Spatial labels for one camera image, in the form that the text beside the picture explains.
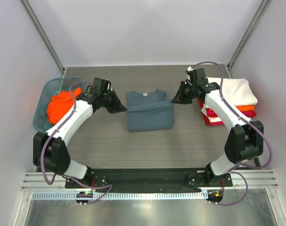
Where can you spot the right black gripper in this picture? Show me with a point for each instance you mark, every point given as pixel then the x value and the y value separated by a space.
pixel 183 91

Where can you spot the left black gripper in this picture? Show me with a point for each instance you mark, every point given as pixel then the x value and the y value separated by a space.
pixel 117 107

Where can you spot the blue-grey t-shirt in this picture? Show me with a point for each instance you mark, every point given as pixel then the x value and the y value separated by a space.
pixel 149 111

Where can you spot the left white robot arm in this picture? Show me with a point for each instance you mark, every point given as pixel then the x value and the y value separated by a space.
pixel 50 151

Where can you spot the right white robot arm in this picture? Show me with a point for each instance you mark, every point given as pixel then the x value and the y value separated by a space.
pixel 245 138

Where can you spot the red folded t-shirt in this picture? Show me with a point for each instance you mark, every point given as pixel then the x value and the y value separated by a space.
pixel 209 121

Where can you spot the white folded t-shirt top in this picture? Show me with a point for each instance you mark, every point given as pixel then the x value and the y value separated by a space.
pixel 238 92

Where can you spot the orange t-shirt in basket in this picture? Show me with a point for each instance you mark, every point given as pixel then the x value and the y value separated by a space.
pixel 59 107

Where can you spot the orange folded t-shirt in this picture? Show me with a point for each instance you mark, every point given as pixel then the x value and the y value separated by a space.
pixel 246 108

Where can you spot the pink folded t-shirt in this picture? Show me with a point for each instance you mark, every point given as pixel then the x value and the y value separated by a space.
pixel 250 114

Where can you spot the teal plastic basket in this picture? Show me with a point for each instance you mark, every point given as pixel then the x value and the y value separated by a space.
pixel 51 88

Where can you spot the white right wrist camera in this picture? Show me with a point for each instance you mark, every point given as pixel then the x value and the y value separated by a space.
pixel 189 72

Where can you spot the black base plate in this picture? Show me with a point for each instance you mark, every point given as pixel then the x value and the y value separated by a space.
pixel 192 177

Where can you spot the slotted cable duct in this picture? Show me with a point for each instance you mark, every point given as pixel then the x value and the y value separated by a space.
pixel 89 196

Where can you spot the right aluminium frame post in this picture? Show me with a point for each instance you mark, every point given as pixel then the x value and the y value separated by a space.
pixel 264 4

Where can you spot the aluminium frame post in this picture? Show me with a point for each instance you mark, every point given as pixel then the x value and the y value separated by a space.
pixel 41 32
pixel 264 4

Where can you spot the left aluminium frame post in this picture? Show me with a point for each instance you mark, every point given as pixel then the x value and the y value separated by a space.
pixel 41 32

